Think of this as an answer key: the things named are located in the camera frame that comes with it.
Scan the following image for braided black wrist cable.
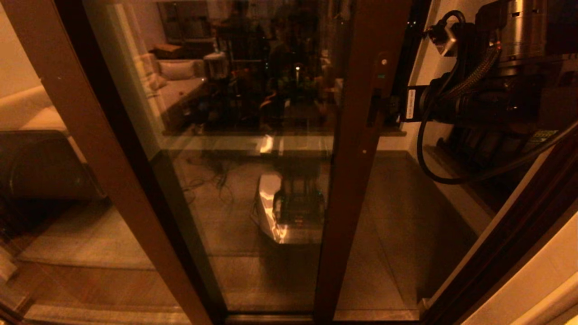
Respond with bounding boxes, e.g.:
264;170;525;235
445;44;503;103

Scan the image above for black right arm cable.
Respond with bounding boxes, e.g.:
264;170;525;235
416;10;578;185

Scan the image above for brown framed fixed glass panel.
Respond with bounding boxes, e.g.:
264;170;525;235
0;0;226;325

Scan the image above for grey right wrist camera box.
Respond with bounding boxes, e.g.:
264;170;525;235
427;20;460;57

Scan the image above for long dark stone window sill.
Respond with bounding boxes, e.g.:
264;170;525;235
423;144;497;218

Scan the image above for brown framed sliding glass door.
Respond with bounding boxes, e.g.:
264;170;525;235
81;0;414;325

